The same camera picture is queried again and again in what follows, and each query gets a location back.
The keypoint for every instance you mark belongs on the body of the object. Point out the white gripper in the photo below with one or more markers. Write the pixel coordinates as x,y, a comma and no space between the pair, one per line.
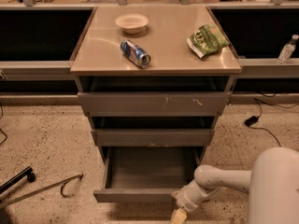
186,201

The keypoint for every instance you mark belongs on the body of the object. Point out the grey bottom drawer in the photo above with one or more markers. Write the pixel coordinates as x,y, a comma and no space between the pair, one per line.
147,174

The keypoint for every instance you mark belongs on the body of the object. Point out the grey drawer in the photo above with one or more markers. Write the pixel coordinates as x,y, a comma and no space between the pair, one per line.
147,174
154,96
153,131

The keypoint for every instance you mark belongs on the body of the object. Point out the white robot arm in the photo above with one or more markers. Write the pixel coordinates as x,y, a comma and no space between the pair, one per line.
272,185

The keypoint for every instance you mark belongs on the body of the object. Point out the grey middle drawer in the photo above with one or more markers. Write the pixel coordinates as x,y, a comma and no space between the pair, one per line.
153,131

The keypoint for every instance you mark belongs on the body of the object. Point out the grey top drawer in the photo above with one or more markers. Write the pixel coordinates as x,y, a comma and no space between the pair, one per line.
154,96

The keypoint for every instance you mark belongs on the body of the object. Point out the grey drawer cabinet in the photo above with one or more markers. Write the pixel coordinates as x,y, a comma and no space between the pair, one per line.
140,85

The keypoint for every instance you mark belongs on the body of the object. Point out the metal rod with hook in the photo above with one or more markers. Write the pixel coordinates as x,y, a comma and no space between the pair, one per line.
61,184

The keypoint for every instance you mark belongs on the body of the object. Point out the black chair leg with caster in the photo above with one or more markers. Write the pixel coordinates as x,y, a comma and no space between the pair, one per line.
27,172

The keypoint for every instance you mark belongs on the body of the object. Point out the blue silver soda can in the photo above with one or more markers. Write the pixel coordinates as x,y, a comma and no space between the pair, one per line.
135,54

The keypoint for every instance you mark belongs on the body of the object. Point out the green chip bag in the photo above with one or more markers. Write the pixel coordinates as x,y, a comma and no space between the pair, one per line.
207,40

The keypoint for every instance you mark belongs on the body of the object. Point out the clear plastic water bottle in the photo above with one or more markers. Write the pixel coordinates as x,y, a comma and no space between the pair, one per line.
288,49

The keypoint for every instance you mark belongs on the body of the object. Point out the white bowl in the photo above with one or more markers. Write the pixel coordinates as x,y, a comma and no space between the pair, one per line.
132,23

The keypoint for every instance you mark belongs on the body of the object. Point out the black power adapter with cable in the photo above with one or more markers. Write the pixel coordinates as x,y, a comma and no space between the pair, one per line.
278,120

